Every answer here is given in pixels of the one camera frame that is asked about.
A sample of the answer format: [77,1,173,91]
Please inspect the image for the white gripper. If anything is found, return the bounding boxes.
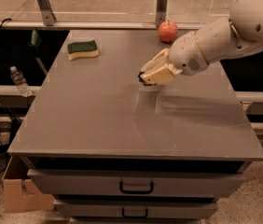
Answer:
[140,32,209,85]

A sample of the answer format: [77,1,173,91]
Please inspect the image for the black rxbar chocolate bar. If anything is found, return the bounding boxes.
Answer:
[137,72,158,87]

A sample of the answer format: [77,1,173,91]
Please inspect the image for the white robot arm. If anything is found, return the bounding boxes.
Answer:
[138,0,263,85]

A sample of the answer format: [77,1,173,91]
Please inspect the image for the red apple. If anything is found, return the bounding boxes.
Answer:
[159,21,178,43]

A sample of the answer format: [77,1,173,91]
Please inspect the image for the green yellow sponge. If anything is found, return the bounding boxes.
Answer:
[67,40,99,61]

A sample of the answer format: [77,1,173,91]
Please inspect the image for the clear plastic water bottle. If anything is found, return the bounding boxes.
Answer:
[10,66,32,97]

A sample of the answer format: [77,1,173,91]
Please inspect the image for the grey top drawer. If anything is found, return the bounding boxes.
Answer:
[28,169,244,198]

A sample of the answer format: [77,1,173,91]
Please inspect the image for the grey drawer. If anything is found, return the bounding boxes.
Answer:
[54,200,217,219]
[28,169,244,198]

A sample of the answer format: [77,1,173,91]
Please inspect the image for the grey middle drawer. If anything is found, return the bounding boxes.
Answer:
[54,200,217,219]

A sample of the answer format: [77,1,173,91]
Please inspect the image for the brown cardboard box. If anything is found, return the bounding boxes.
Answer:
[2,157,54,213]

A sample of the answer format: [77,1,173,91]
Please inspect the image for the middle metal bracket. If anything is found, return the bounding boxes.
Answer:
[155,0,168,28]

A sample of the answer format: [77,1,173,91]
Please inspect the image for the metal bracket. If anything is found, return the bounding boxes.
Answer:
[37,0,56,26]
[155,0,168,28]

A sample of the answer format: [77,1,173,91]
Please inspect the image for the left metal bracket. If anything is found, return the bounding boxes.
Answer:
[37,0,56,26]

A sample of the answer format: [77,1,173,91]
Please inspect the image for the green handled tool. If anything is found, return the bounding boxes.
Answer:
[28,30,48,75]

